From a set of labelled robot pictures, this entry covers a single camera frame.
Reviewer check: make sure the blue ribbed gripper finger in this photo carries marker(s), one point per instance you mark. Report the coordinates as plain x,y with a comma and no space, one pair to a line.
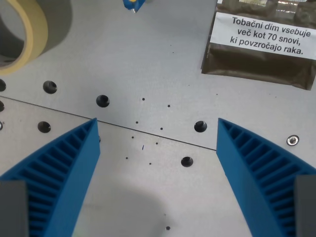
61,172
249,170

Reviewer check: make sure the blue plastic bag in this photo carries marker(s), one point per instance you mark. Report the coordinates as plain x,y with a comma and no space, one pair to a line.
133,4

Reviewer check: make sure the silver table screw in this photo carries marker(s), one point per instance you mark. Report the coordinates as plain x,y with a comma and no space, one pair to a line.
292,140

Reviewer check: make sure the brown tobacco pouch white label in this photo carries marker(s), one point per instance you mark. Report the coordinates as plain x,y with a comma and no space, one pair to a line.
261,42

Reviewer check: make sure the yellow masking tape roll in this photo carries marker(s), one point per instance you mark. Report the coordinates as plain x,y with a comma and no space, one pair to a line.
23,34

